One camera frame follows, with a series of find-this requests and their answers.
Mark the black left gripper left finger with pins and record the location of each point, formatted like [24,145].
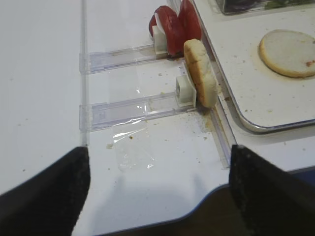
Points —
[48,204]

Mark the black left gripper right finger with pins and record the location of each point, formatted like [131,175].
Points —
[272,202]

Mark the clear tomato pusher track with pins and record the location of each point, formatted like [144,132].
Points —
[97,62]

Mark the red tomato slice inner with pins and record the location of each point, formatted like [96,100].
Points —
[189,20]

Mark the red tomato slice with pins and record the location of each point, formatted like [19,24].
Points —
[167,32]
[189,20]

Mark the red tomato slice outer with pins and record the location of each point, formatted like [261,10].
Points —
[167,32]

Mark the clear bun pusher track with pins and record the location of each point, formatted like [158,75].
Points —
[93,117]

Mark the white metal tray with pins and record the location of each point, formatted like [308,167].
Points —
[265,101]

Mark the bun bottom slice on tray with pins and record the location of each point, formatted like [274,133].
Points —
[289,53]

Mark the upright bun bottom slice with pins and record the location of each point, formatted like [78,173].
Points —
[199,67]

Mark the clear plastic vegetable box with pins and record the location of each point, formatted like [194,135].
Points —
[233,7]

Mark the clear left inner rail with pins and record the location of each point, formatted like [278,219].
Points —
[223,132]

